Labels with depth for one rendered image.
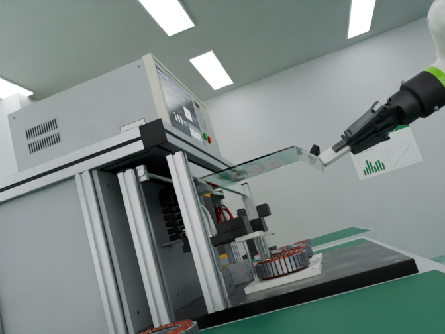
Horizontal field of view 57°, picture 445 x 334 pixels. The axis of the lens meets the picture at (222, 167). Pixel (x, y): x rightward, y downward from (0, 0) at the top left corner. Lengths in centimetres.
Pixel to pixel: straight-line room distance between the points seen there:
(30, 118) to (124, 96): 24
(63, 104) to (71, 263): 39
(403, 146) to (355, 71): 132
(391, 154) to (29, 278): 582
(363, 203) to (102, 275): 562
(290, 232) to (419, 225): 178
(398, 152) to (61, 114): 569
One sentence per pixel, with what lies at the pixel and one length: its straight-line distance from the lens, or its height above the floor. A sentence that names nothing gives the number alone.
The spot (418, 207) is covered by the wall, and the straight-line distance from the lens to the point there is 632.
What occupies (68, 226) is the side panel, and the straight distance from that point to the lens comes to 82.
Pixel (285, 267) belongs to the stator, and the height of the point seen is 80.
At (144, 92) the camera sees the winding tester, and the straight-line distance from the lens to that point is 93.
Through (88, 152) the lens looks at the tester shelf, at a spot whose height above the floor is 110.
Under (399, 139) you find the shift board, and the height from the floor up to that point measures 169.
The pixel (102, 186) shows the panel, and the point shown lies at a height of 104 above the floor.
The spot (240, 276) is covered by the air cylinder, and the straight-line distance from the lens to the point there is 111.
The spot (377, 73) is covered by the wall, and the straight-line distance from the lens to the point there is 662.
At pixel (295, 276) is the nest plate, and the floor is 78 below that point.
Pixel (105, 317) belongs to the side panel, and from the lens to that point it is 79.
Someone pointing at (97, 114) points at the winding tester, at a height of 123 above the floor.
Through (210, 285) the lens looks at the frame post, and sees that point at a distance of 71.
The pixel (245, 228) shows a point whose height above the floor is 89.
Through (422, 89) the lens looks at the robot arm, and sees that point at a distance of 98.
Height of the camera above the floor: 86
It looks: 12 degrees up
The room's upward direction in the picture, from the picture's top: 17 degrees counter-clockwise
